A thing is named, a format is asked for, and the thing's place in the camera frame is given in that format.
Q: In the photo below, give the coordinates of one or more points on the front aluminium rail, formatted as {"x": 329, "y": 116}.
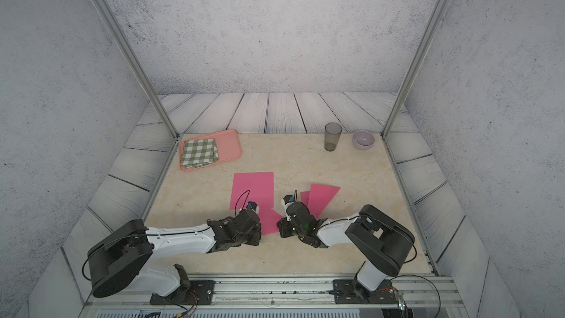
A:
{"x": 301, "y": 296}

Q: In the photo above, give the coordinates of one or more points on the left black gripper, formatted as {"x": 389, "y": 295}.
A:
{"x": 257, "y": 230}

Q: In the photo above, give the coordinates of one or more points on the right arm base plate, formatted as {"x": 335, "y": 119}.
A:
{"x": 351, "y": 292}

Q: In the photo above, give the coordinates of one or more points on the pink square paper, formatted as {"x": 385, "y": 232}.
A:
{"x": 318, "y": 198}

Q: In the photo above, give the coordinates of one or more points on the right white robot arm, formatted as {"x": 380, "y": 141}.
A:
{"x": 384, "y": 243}

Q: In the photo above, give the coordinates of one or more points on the pink plastic tray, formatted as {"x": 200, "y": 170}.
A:
{"x": 228, "y": 146}

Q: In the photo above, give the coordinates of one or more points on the grey translucent cup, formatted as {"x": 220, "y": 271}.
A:
{"x": 332, "y": 135}

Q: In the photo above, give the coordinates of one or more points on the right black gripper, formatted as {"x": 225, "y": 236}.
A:
{"x": 283, "y": 222}

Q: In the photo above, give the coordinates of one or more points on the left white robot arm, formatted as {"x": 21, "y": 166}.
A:
{"x": 127, "y": 258}

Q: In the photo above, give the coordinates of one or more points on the right aluminium frame post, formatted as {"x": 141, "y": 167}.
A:
{"x": 434, "y": 21}

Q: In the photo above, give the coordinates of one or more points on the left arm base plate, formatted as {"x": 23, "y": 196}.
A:
{"x": 198, "y": 293}

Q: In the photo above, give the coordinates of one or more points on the green checkered cloth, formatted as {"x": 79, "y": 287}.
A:
{"x": 198, "y": 153}

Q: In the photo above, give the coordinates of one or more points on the lilac bowl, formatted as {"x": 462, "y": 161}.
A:
{"x": 363, "y": 140}

